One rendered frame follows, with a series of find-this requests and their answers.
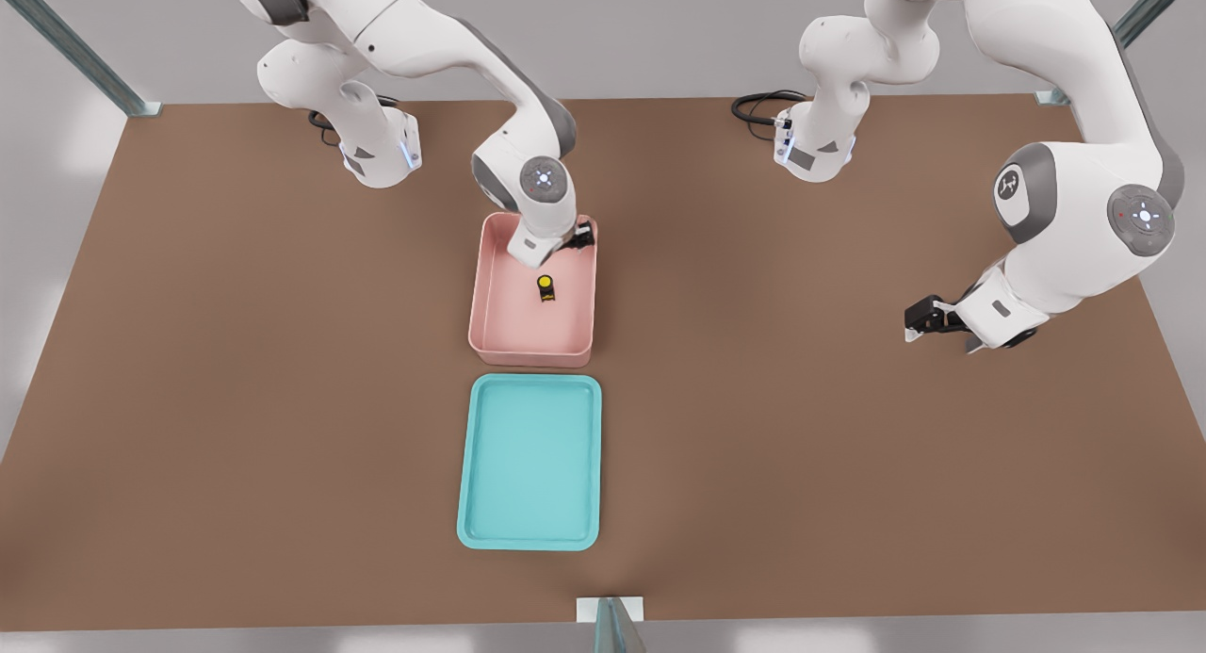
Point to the yellow and black button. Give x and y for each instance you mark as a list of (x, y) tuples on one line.
[(545, 287)]

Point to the pink rectangular box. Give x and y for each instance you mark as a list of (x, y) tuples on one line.
[(534, 295)]

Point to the pale blue-green tray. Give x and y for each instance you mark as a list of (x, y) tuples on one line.
[(530, 461)]

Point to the silver frame post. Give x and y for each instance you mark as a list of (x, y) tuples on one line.
[(612, 625), (1126, 22), (75, 45)]

